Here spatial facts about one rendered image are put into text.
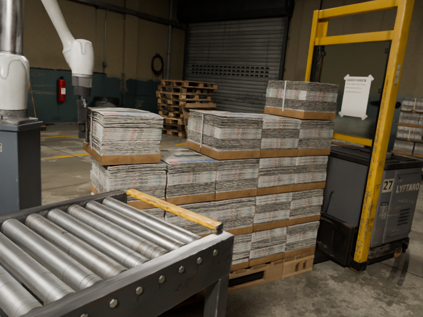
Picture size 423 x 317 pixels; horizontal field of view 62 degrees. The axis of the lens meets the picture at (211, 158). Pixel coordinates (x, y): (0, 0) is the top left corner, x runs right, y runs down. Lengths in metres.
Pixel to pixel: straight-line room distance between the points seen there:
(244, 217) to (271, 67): 7.35
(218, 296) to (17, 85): 1.14
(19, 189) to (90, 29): 7.84
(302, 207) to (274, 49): 7.15
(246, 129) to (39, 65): 7.11
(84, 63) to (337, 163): 2.01
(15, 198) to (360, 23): 7.78
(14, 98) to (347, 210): 2.32
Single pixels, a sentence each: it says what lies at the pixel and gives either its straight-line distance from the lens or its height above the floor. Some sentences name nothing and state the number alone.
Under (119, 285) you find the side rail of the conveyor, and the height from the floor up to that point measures 0.80.
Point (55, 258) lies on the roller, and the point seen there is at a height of 0.80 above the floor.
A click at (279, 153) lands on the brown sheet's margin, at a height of 0.86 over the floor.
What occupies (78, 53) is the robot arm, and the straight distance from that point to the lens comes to 1.71.
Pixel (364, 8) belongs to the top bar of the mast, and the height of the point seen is 1.81.
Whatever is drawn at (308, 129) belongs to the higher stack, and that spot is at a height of 1.00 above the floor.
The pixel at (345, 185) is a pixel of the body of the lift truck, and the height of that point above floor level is 0.56.
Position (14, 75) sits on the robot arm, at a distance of 1.65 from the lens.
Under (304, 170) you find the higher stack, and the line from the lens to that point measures 2.31.
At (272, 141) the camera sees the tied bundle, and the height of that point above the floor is 0.93.
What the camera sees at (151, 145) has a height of 0.92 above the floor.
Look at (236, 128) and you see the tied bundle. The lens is 1.90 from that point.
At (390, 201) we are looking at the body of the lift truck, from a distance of 2.89.
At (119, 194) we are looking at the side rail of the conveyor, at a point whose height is 0.80.
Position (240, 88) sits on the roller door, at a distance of 9.69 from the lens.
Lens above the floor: 1.22
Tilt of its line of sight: 12 degrees down
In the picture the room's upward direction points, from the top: 5 degrees clockwise
